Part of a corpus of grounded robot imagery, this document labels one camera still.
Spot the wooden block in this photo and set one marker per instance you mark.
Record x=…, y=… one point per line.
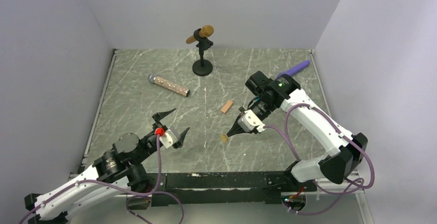
x=227, y=106

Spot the gold microphone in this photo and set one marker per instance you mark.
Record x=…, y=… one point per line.
x=204, y=32

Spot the glitter microphone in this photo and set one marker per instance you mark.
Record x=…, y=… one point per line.
x=169, y=85

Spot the yellow tag key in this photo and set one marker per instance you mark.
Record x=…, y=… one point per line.
x=224, y=138

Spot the purple microphone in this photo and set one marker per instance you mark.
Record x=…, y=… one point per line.
x=295, y=69

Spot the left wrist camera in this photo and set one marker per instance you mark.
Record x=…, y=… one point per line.
x=168, y=138

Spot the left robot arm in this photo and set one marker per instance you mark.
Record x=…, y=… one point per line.
x=132, y=166

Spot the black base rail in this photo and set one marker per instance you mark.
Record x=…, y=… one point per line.
x=269, y=187

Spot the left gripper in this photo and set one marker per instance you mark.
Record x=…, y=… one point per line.
x=157, y=116

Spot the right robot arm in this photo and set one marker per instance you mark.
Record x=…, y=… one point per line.
x=343, y=149

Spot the black microphone stand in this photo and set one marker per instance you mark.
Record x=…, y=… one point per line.
x=202, y=67

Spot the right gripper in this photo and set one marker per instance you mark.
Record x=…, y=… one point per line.
x=236, y=128

